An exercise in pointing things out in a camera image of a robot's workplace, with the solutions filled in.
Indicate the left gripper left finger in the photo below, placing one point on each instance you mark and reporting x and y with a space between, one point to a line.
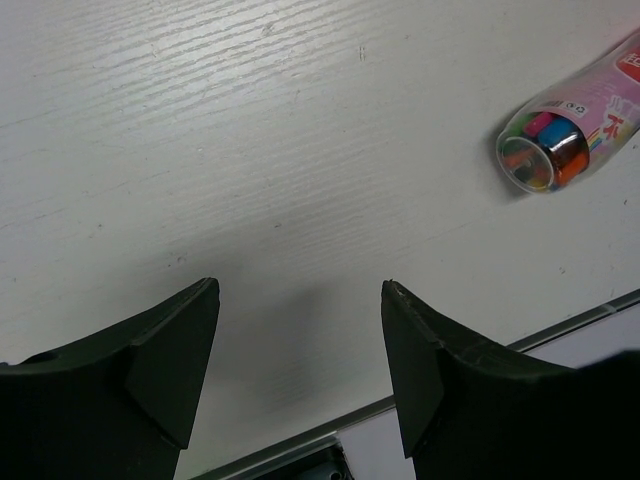
118 404

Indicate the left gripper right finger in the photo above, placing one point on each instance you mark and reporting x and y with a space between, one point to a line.
471 408

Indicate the pink capped eraser bottle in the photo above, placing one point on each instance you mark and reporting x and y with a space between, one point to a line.
575 126

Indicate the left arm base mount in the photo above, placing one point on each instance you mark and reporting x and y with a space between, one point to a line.
326 464

